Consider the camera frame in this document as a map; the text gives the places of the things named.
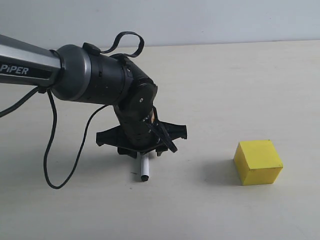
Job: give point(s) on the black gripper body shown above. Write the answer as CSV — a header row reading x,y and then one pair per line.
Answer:
x,y
158,137

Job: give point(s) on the black and white marker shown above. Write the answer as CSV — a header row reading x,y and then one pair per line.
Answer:
x,y
144,167

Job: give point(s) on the yellow cube block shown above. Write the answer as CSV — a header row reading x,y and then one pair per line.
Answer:
x,y
257,162

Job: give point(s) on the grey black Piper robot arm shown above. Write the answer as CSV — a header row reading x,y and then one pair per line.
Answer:
x,y
87,74

